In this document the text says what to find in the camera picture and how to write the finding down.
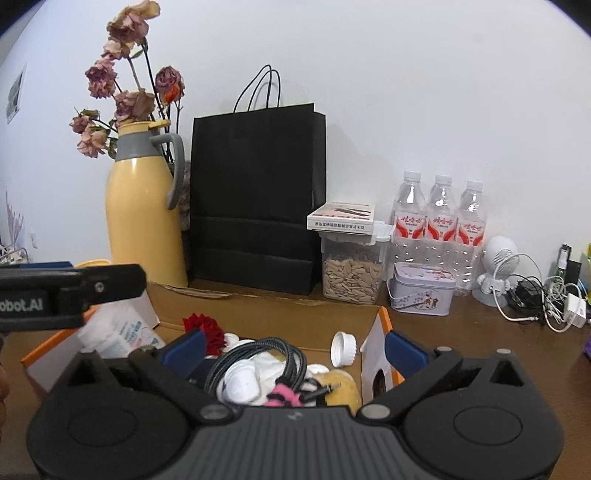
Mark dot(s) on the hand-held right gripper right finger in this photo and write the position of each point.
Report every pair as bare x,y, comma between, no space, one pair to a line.
406,353

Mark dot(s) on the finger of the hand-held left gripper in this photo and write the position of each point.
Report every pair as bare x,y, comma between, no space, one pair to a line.
101,284
46,266

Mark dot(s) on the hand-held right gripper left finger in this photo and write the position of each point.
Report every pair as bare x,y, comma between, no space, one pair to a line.
184,353

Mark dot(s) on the red flower ornament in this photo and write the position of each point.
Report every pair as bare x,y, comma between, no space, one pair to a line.
207,327

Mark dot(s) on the white cotton swab container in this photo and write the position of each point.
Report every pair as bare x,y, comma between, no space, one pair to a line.
124,332

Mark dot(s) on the red pumpkin print cardboard box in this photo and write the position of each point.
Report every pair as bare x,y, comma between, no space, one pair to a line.
277,323

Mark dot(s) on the yellow mug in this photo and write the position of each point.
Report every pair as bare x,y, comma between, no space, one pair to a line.
92,263

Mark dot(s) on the printed grey tin box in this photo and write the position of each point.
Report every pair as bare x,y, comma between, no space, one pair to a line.
420,295

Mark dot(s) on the yellow thermos jug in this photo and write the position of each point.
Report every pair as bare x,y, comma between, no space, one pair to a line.
138,221

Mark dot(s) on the yellow plush toy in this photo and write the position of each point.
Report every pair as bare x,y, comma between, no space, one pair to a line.
341,387

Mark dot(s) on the clear seed container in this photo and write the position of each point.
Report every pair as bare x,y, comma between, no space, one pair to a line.
351,277

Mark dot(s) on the pink fuzzy tie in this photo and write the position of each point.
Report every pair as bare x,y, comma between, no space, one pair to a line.
281,394

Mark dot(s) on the white astronaut gadget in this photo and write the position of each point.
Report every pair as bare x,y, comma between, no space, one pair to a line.
498,258

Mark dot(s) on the black power adapter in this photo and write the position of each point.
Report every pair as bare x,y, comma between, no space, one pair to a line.
526,293

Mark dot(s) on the red label water bottle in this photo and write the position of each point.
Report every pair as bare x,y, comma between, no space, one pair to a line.
471,217
408,207
442,212

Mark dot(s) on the flat white box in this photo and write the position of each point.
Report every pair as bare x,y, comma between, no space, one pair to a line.
341,214

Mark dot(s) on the white charger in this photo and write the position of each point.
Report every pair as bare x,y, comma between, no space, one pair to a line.
575,311

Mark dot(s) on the black paper bag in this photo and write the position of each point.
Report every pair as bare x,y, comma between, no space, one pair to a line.
258,194

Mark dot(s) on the purple packet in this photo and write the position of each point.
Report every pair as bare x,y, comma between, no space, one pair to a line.
587,346

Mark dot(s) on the dried rose bouquet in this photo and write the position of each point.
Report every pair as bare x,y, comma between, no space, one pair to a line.
134,104

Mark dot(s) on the black green bottle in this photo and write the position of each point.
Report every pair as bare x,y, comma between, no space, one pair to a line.
565,263

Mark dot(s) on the yellow snack packet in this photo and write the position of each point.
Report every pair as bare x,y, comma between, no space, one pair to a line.
587,261

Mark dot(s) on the white wall socket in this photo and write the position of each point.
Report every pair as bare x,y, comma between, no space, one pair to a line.
33,240

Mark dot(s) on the purple flower wall decal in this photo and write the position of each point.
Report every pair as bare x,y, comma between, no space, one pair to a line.
14,221

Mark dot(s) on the wall notice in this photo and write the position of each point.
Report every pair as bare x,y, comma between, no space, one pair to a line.
16,92

